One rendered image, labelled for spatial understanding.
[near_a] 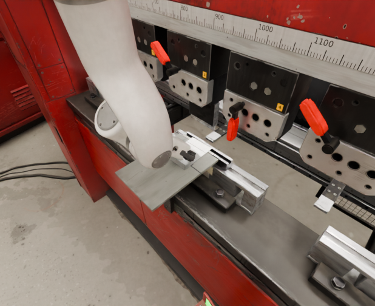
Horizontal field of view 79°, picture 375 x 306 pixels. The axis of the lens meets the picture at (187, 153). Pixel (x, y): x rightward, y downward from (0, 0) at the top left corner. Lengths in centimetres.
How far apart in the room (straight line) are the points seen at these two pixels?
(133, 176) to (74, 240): 121
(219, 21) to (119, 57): 24
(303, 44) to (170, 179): 45
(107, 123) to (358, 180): 46
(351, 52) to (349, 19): 4
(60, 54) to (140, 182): 87
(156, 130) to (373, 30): 33
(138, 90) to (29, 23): 96
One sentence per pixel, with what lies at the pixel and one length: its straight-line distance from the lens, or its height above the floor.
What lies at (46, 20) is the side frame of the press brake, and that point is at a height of 124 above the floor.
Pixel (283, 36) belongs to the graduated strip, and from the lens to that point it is 46.
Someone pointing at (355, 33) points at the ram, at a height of 141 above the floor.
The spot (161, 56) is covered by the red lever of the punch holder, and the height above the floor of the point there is 129.
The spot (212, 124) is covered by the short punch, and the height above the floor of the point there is 111.
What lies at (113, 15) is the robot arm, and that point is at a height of 144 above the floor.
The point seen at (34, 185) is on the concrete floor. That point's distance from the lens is 231.
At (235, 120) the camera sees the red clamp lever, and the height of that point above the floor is 121.
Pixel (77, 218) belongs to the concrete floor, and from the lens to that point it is 193.
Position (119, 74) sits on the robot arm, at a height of 136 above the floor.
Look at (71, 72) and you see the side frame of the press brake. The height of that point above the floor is 100.
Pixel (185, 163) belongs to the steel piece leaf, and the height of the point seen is 100.
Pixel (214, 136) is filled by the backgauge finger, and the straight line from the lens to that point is 80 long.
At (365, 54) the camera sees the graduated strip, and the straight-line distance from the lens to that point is 42.
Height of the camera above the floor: 151
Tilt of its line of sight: 44 degrees down
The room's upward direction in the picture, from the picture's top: straight up
